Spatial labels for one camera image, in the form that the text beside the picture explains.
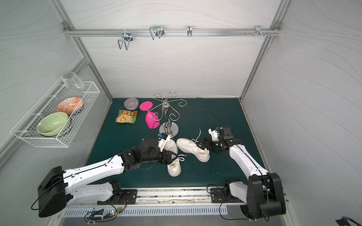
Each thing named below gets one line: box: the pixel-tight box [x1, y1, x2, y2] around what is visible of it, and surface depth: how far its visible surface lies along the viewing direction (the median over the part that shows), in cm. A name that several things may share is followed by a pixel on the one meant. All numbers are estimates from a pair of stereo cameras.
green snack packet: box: [115, 109, 139, 125], surface depth 109 cm
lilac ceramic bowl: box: [123, 97, 140, 111], surface depth 113 cm
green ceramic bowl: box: [36, 112, 69, 138], surface depth 62 cm
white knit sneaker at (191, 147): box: [175, 137, 211, 163], surface depth 88 cm
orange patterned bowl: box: [56, 96, 84, 115], surface depth 72 cm
